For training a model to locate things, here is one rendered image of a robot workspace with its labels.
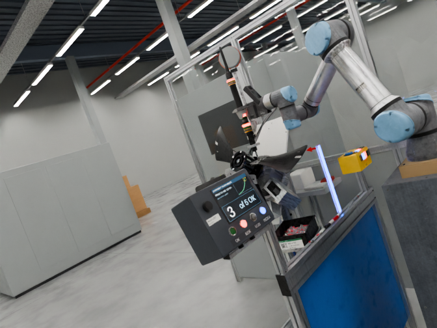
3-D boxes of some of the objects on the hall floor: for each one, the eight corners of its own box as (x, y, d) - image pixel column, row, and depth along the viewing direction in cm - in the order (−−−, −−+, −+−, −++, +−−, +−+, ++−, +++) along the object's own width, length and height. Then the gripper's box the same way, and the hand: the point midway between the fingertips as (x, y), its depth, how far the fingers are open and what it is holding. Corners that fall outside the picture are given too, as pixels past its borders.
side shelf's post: (346, 301, 238) (308, 190, 232) (351, 302, 235) (313, 189, 229) (344, 304, 235) (305, 192, 229) (349, 305, 232) (311, 191, 226)
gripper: (263, 114, 161) (232, 125, 177) (277, 110, 169) (246, 121, 185) (257, 97, 161) (227, 110, 176) (271, 93, 168) (240, 106, 184)
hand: (237, 109), depth 179 cm, fingers closed on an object, 4 cm apart
